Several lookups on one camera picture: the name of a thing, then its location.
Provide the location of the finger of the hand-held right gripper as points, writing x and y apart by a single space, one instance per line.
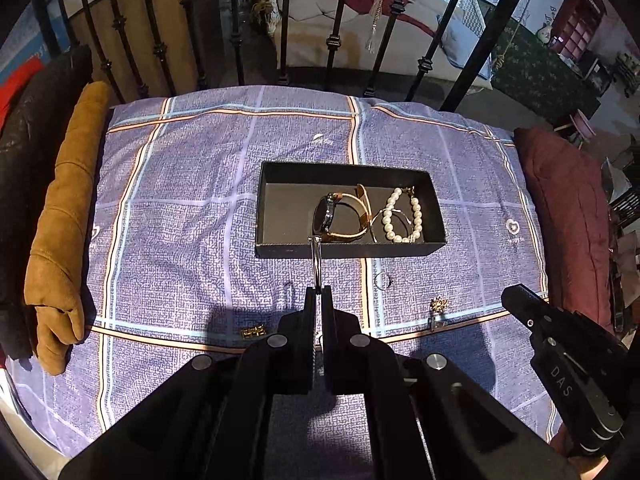
522 302

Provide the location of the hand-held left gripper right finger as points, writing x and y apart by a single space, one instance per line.
326 305

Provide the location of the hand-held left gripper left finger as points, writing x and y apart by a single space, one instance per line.
310 305

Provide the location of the black rectangular jewelry box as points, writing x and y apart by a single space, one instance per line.
280 205

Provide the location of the gold rectangular clasp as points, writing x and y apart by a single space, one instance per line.
254 331

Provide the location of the gold flower brooch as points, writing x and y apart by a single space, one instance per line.
439 305

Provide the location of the thin silver hoop bangle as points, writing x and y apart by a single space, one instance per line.
376 220

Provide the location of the maroon cushion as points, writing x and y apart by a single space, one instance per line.
570 210

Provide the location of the purple plaid blanket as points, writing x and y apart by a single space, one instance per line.
190 200

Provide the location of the green patterned cloth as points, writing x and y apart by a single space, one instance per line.
540 75

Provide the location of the tan suede garment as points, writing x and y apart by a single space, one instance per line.
65 220

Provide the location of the cream sofa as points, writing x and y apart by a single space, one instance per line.
310 20

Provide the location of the black metal bed railing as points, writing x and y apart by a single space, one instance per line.
285 20

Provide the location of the red shelf cabinet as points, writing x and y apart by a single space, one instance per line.
575 15

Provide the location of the black fuzzy garment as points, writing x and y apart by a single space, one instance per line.
25 160

